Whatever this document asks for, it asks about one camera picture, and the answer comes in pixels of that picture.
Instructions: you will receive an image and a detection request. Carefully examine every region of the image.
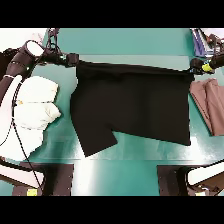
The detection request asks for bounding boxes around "black garment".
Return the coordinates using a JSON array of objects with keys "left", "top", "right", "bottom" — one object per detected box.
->
[{"left": 69, "top": 59, "right": 195, "bottom": 158}]

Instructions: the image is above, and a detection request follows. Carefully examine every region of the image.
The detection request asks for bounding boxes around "white garment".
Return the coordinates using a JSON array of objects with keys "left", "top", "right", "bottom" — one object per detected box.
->
[
  {"left": 13, "top": 100, "right": 63, "bottom": 131},
  {"left": 16, "top": 75, "right": 60, "bottom": 104},
  {"left": 0, "top": 125, "right": 45, "bottom": 162}
]

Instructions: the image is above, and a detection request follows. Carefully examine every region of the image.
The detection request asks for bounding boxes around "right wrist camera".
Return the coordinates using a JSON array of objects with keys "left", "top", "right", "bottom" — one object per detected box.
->
[{"left": 207, "top": 33, "right": 224, "bottom": 51}]

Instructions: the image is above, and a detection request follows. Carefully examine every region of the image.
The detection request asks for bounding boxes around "brown garment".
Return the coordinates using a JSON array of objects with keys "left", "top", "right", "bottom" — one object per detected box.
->
[{"left": 189, "top": 77, "right": 224, "bottom": 137}]

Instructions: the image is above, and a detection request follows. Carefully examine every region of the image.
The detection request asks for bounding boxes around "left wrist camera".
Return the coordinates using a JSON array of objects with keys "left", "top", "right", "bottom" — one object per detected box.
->
[{"left": 45, "top": 28, "right": 62, "bottom": 56}]

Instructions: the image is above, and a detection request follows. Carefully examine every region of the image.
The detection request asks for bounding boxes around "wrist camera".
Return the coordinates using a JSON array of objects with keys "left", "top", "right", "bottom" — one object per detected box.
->
[
  {"left": 207, "top": 33, "right": 224, "bottom": 51},
  {"left": 45, "top": 28, "right": 62, "bottom": 56}
]

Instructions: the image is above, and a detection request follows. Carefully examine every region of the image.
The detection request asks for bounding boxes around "blue garment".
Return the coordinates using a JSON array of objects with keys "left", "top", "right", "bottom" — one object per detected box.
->
[{"left": 190, "top": 28, "right": 215, "bottom": 58}]

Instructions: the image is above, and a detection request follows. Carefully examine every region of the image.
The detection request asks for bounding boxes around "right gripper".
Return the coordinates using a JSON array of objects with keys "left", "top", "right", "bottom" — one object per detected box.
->
[{"left": 189, "top": 57, "right": 215, "bottom": 75}]

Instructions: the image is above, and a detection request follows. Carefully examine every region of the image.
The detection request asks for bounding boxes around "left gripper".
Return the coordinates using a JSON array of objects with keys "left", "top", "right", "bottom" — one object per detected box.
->
[{"left": 64, "top": 52, "right": 81, "bottom": 69}]

